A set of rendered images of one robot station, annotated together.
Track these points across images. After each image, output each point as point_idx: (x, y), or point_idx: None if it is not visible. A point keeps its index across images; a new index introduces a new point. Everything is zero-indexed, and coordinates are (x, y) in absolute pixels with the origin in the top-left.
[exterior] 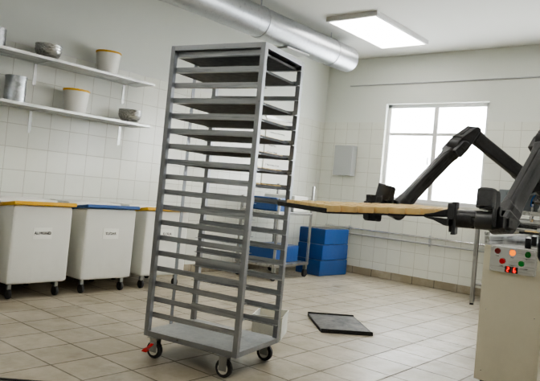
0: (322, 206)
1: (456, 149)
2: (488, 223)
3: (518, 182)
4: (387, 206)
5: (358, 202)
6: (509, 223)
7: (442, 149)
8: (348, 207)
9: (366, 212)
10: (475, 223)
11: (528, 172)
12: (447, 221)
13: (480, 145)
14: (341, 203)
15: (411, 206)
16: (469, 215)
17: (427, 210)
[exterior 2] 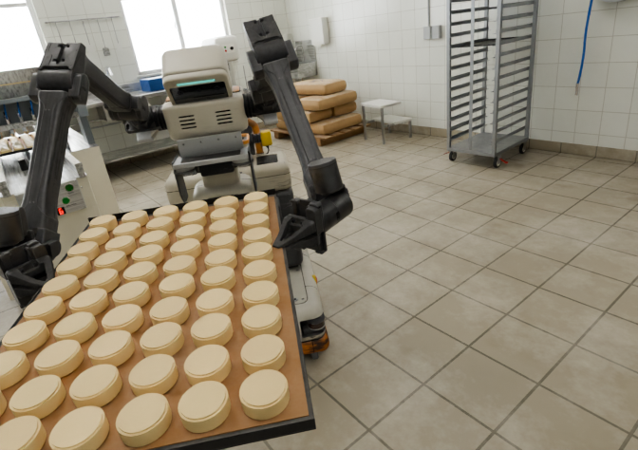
0: (224, 411)
1: (77, 92)
2: (350, 211)
3: (306, 132)
4: (183, 269)
5: (76, 296)
6: (348, 194)
7: (30, 96)
8: (282, 356)
9: (279, 328)
10: (340, 218)
11: (304, 112)
12: (318, 238)
13: (88, 75)
14: (150, 345)
15: (165, 235)
16: (333, 213)
17: (270, 237)
